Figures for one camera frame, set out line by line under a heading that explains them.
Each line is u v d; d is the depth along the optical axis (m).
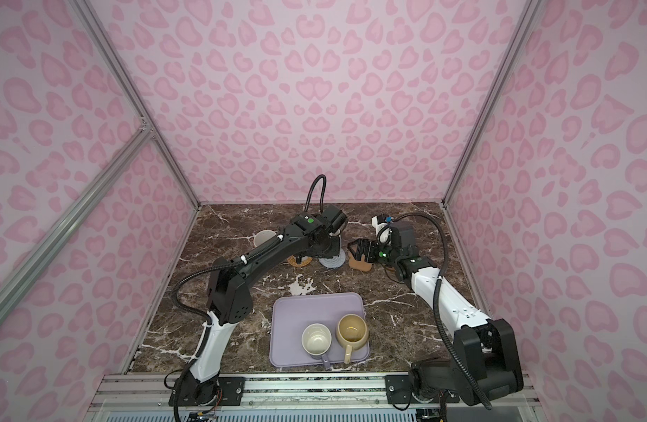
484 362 0.41
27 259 0.57
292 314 0.88
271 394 0.74
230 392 0.73
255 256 0.56
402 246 0.65
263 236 0.98
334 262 1.00
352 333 0.82
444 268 0.57
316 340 0.82
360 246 0.74
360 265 1.00
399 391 0.73
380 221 0.75
